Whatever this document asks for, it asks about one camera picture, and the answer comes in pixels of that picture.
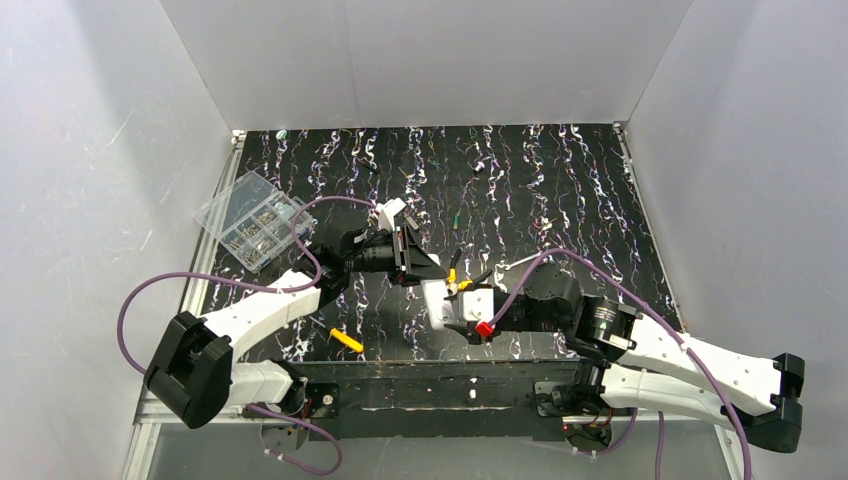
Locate white remote control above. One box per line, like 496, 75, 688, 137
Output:
420, 269, 456, 331

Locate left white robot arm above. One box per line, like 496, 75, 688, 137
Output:
144, 226, 449, 429

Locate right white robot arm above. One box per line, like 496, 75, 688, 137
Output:
432, 263, 805, 453

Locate clear plastic screw box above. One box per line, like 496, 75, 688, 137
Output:
194, 171, 315, 274

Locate orange handled pliers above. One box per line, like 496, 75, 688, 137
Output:
446, 248, 494, 296

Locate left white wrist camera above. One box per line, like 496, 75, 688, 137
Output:
374, 198, 406, 231

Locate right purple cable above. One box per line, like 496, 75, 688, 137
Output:
493, 248, 753, 480

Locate purple cable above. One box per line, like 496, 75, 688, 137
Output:
493, 248, 753, 480
117, 195, 379, 476

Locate yellow handled screwdriver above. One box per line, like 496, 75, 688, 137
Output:
310, 317, 365, 354

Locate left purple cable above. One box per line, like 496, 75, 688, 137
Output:
117, 195, 379, 476

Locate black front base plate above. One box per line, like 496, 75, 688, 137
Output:
291, 360, 637, 442

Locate aluminium frame rail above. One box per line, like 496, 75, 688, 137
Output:
121, 130, 247, 479

